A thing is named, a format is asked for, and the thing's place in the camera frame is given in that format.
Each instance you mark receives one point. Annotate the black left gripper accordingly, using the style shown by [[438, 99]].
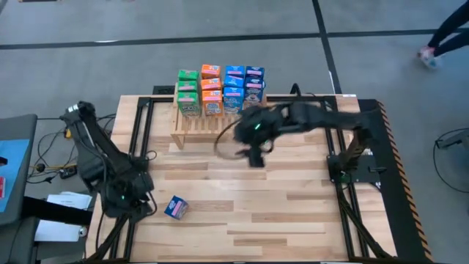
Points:
[[124, 196]]

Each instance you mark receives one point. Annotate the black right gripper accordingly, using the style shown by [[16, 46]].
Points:
[[256, 126]]

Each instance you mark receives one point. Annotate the green Apple Jacks cereal box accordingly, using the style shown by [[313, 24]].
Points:
[[188, 75], [187, 87], [188, 106]]

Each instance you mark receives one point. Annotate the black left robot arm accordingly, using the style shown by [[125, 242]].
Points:
[[95, 146]]

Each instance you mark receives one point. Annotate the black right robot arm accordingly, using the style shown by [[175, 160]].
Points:
[[329, 119]]

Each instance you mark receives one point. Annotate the wooden slatted shelf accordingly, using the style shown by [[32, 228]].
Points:
[[198, 126]]

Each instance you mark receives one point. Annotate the white round cap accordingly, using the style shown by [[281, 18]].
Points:
[[83, 232]]

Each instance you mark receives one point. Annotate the white paper sheet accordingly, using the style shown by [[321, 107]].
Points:
[[73, 201], [55, 231]]

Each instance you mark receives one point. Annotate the black power adapter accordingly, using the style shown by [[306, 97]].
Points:
[[68, 172]]

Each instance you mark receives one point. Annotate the black power strip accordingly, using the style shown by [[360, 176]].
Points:
[[163, 89]]

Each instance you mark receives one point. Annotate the blue cloth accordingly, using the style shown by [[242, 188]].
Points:
[[14, 172]]

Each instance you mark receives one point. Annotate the grey padded chair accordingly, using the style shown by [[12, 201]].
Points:
[[18, 126]]

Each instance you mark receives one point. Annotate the person's shoe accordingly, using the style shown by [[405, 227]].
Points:
[[427, 56]]

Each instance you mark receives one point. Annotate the grey stand foot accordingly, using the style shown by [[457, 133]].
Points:
[[454, 139]]

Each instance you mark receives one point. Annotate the person's leg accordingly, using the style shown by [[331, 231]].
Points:
[[454, 43], [448, 25]]

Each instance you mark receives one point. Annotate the black metal table frame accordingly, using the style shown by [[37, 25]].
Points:
[[344, 220]]

